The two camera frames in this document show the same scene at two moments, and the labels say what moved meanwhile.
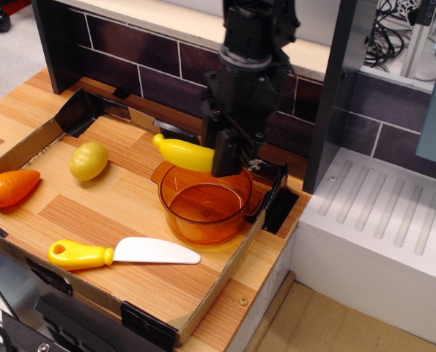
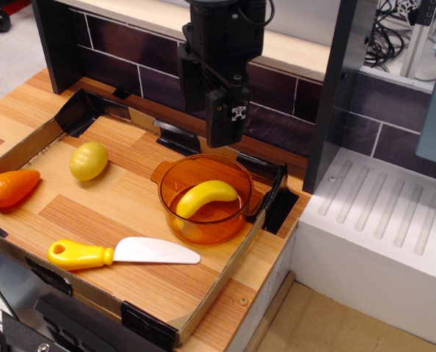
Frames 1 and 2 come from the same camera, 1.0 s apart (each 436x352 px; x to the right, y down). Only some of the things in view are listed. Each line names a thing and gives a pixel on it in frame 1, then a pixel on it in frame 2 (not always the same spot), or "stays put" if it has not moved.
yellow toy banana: (193, 157) to (204, 193)
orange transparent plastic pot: (200, 207) stays put
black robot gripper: (239, 99) to (224, 37)
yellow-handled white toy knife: (65, 255) stays put
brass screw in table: (243, 301) stays put
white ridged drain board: (374, 237) stays put
